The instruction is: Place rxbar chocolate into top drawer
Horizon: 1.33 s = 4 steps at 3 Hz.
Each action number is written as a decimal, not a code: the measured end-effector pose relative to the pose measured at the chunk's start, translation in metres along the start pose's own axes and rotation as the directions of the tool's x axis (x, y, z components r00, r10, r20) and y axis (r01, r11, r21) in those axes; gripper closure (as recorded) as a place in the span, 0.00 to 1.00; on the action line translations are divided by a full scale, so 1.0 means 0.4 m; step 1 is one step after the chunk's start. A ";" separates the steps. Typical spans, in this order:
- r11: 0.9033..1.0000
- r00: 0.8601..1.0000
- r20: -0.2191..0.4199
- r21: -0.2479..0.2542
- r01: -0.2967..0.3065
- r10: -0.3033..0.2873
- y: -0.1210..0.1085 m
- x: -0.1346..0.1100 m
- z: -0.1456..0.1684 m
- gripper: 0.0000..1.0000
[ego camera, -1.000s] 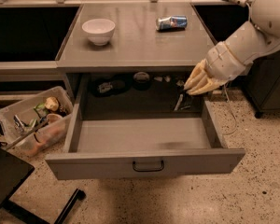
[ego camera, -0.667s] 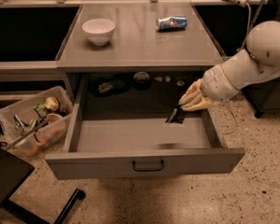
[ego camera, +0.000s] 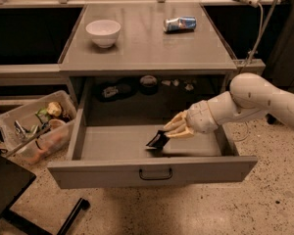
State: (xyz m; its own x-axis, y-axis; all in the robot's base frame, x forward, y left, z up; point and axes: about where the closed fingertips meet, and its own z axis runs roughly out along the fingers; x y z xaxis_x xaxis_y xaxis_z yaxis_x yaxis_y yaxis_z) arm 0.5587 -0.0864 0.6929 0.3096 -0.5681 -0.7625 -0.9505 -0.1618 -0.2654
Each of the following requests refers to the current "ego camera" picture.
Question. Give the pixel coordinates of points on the grey metal cabinet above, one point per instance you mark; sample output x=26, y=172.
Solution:
x=143, y=47

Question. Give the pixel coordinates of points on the dark round container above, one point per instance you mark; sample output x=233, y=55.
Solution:
x=148, y=85

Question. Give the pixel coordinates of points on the yellow sponge in bin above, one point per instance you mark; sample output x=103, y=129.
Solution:
x=54, y=109

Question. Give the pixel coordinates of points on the grey open top drawer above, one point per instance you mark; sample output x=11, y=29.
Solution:
x=108, y=144

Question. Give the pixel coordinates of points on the clear plastic storage bin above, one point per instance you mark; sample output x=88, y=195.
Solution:
x=30, y=132

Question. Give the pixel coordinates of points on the black drawer handle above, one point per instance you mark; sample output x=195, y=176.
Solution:
x=157, y=175

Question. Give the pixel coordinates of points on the black chair base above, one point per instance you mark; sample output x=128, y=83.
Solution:
x=14, y=180

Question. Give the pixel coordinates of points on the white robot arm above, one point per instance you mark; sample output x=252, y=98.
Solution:
x=249, y=97

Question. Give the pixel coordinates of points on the white ceramic bowl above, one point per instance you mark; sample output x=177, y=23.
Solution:
x=104, y=33

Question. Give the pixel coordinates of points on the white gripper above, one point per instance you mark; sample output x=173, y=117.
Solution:
x=200, y=118

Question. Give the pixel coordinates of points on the crumpled white paper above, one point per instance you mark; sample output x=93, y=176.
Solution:
x=189, y=87

